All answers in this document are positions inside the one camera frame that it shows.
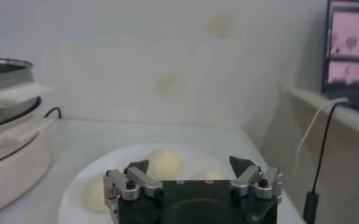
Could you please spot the cream electric cooker base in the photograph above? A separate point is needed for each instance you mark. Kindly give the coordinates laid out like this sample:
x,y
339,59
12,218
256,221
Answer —
x,y
11,164

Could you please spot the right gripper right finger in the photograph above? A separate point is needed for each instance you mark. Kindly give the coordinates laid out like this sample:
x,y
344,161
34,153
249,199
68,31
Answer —
x,y
246,179

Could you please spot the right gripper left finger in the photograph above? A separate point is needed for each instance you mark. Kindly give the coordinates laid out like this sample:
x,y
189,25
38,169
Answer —
x,y
145,182

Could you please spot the white round plate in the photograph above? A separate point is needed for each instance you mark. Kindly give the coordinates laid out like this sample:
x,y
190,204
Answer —
x,y
75,198

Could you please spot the open dark grey laptop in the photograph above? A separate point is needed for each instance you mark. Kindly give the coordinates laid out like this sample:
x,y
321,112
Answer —
x,y
350,36

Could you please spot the white steamed baozi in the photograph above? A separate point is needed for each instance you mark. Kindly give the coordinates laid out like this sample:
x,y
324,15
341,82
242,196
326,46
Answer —
x,y
94,194
164,164
211,174

